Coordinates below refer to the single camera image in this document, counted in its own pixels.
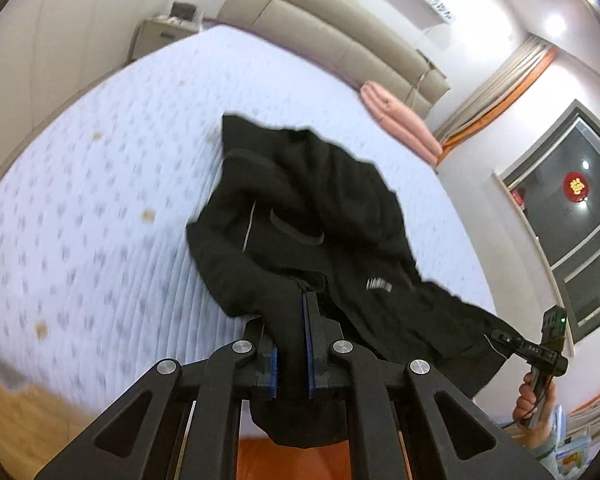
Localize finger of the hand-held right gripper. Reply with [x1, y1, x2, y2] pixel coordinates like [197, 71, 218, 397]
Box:
[494, 331, 522, 356]

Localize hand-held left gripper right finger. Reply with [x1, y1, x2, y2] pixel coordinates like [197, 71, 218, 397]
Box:
[302, 292, 557, 480]

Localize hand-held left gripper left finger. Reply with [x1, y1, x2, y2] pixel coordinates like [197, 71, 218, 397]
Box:
[34, 321, 281, 480]

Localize black hooded jacket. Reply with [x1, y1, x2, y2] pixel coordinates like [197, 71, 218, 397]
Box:
[186, 112, 519, 449]

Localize person's right forearm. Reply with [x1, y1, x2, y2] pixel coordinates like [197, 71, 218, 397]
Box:
[521, 417, 564, 467]

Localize person's right hand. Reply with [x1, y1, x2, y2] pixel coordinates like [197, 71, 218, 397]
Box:
[512, 372, 555, 432]

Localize person's orange pants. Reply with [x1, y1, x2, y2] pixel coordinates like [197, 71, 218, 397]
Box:
[236, 436, 354, 480]

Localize window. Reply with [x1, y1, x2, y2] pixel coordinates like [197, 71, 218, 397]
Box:
[492, 100, 600, 357]

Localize red round window sticker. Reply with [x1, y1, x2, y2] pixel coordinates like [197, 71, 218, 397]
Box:
[562, 170, 592, 204]

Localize bed with lilac bedspread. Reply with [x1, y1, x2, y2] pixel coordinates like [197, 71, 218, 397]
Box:
[0, 25, 499, 442]

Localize folded pink blanket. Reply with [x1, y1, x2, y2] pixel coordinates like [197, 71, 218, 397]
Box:
[358, 80, 444, 167]

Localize beige and orange curtain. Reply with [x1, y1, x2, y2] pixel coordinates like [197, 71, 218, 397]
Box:
[432, 34, 557, 167]

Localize beige padded headboard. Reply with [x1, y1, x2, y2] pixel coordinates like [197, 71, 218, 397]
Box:
[215, 0, 453, 122]

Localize beige nightstand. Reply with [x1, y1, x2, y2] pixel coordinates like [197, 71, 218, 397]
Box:
[129, 16, 204, 64]

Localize white wardrobe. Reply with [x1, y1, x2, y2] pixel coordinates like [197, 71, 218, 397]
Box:
[0, 0, 222, 196]

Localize white cable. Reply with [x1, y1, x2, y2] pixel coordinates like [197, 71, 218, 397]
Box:
[406, 66, 432, 109]

